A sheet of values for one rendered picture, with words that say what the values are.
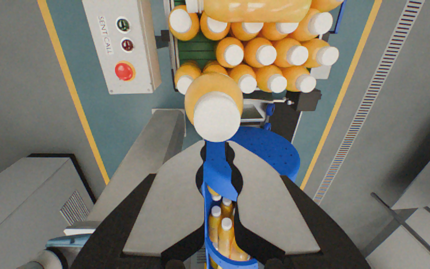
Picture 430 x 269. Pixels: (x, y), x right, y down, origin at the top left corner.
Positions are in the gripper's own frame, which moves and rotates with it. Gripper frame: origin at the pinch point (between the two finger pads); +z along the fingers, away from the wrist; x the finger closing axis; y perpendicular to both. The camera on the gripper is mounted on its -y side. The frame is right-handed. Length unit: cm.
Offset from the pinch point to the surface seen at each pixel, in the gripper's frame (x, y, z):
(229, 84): 1.3, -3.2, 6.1
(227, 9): 2.0, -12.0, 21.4
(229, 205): 9, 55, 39
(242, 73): 7.3, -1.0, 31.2
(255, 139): 14.4, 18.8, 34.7
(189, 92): -2.6, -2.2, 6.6
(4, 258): -138, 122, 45
